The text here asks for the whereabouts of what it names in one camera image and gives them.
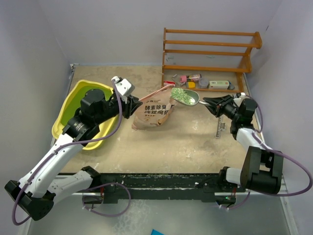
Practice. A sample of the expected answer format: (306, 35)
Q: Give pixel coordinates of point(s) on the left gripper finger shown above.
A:
(134, 99)
(135, 106)

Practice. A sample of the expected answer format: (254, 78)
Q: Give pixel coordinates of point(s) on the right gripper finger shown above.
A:
(217, 100)
(214, 110)

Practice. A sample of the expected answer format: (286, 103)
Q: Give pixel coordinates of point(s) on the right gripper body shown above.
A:
(229, 109)

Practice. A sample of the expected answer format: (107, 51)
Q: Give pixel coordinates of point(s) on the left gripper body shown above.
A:
(126, 107)

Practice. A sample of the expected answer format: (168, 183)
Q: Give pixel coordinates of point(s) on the pink cat litter bag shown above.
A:
(155, 109)

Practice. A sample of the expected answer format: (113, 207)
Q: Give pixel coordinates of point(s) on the silver metal scoop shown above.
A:
(186, 97)

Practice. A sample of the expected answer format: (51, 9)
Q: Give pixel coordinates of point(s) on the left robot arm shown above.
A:
(37, 192)

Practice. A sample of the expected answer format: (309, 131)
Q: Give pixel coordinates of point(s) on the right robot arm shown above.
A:
(262, 169)

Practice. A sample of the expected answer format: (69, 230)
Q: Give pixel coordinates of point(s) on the green white box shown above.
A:
(222, 84)

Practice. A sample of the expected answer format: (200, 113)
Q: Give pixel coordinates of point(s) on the red white small box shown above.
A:
(169, 83)

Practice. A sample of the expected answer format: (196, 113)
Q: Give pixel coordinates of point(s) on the yellow green litter box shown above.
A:
(72, 103)

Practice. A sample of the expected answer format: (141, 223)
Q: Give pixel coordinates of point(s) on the grey ruler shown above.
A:
(220, 127)

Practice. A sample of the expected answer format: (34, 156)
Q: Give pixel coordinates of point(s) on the clear round jar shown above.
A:
(203, 83)

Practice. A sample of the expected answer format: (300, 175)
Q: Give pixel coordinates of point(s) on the orange wooden shelf rack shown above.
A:
(244, 66)

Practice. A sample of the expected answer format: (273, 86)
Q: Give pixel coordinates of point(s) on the blue object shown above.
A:
(155, 232)

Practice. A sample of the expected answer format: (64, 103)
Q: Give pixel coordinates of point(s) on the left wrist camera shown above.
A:
(122, 86)

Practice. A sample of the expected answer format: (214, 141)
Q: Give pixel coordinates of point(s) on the black base frame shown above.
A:
(206, 187)

